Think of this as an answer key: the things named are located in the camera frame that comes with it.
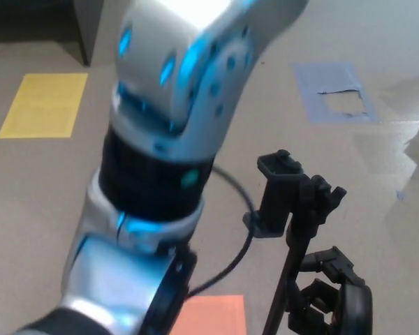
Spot black telescopic phone stand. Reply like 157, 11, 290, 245
243, 149, 347, 335

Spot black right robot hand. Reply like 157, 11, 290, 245
288, 246, 374, 335

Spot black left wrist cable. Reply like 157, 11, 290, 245
187, 166, 263, 297

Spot yellow paper sheet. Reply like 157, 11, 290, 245
0, 73, 89, 140

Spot dark desk side panel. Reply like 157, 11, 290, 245
0, 0, 105, 66

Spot torn blue paper sheet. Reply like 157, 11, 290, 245
293, 61, 377, 123

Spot orange paper sheet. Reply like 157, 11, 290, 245
170, 295, 247, 335

